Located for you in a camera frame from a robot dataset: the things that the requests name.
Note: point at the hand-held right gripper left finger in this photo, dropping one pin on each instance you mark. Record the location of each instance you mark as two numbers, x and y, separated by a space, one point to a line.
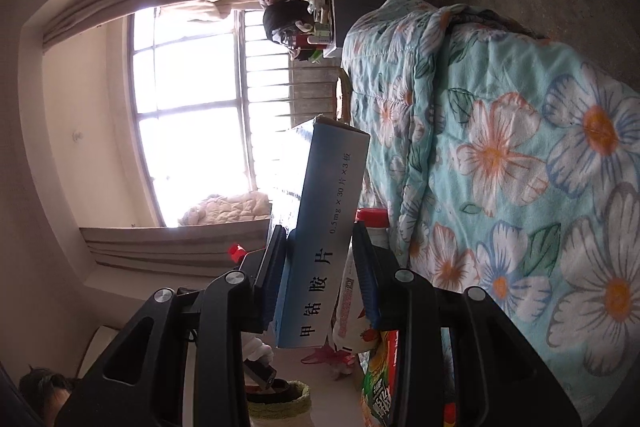
275 267

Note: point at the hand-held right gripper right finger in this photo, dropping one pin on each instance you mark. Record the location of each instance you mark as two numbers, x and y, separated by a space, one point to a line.
367 277

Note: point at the pale yellow snack bag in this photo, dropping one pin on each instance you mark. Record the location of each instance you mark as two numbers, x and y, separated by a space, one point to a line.
350 307

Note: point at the blue white medicine box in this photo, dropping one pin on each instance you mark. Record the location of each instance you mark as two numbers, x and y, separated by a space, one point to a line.
320 232

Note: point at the green red chip bag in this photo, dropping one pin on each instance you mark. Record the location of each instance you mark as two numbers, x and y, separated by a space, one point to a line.
377 387

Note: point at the white bottle red cap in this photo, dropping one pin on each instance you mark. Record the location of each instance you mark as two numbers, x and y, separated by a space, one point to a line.
375 229

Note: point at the yellow green fluffy cloth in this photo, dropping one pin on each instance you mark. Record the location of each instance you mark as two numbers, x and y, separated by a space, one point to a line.
300 399

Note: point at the pink plastic wrapper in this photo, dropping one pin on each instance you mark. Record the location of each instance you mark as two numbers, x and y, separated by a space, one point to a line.
330 357

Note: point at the grey striped curtain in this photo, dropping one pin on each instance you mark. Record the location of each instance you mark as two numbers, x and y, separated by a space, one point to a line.
175 247

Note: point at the floral light blue blanket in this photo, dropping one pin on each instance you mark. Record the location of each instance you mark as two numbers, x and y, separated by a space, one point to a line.
500 147

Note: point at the metal window railing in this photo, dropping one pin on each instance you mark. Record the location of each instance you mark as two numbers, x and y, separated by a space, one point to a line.
310 82

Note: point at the person's head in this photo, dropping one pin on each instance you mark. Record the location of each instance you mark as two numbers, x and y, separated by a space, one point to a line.
45 387

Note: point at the red thermos bottle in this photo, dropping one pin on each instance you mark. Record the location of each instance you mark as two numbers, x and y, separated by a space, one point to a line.
306 41

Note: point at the black bag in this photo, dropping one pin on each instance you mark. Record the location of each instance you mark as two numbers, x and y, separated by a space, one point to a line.
280 22

